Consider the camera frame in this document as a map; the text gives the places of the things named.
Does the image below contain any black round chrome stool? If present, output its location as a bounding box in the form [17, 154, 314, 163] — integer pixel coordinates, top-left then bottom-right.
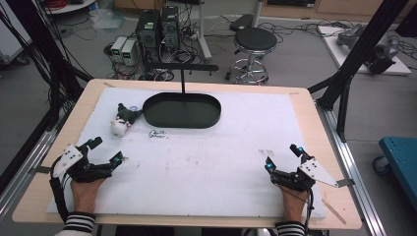
[225, 27, 278, 86]

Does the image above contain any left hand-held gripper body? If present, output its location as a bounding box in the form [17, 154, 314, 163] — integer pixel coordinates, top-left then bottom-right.
[51, 143, 115, 184]

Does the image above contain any black metal frame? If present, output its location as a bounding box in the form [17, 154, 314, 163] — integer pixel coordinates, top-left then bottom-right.
[307, 0, 411, 143]
[0, 0, 93, 195]

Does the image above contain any white foam mat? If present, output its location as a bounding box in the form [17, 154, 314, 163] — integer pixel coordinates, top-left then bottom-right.
[47, 87, 328, 220]

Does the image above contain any person's left hand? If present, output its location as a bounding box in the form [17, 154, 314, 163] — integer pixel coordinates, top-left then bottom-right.
[69, 177, 106, 214]

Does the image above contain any grey machine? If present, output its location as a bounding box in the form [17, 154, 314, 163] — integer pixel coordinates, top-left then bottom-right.
[336, 24, 400, 75]

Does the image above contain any blue cart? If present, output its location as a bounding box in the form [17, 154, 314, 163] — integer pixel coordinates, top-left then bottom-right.
[373, 137, 417, 211]

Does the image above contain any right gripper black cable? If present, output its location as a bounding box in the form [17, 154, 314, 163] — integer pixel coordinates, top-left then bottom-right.
[303, 189, 316, 234]

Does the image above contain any white power supply unit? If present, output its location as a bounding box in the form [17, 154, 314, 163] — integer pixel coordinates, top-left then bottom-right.
[110, 36, 128, 63]
[121, 39, 138, 67]

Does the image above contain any tangle of black floor cables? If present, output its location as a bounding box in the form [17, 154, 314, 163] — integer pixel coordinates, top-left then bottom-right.
[258, 19, 359, 37]

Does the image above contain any small metal bracket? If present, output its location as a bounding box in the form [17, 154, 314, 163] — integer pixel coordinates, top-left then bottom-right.
[335, 178, 355, 189]
[28, 165, 52, 175]

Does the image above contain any black and white plush toy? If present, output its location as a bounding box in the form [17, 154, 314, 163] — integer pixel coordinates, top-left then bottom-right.
[110, 102, 144, 138]

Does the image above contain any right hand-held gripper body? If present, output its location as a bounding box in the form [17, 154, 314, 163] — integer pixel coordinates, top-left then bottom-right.
[269, 156, 339, 194]

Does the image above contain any white floor board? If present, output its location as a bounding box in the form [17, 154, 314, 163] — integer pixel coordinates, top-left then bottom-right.
[317, 25, 413, 77]

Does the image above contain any person's right hand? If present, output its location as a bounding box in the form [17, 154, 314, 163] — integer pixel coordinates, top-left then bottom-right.
[281, 189, 310, 223]

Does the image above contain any wooden cabinet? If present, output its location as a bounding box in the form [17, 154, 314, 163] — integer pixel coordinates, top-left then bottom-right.
[260, 0, 417, 24]

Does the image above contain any black computer tower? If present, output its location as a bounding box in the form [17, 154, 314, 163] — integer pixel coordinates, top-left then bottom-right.
[160, 5, 181, 51]
[135, 9, 162, 64]

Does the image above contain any white desk leg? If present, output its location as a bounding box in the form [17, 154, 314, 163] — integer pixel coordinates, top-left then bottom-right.
[196, 0, 213, 62]

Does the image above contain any black rack with tray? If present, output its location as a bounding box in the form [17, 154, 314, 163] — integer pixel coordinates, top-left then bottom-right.
[142, 63, 222, 130]

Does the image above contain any clear plastic bag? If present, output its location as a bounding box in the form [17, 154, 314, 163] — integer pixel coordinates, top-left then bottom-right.
[89, 7, 126, 31]

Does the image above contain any thin wooden stick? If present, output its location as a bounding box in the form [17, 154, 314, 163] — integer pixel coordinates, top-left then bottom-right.
[321, 198, 347, 226]

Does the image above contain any black flat case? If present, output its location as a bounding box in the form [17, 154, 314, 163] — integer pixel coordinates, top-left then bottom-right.
[228, 13, 255, 32]

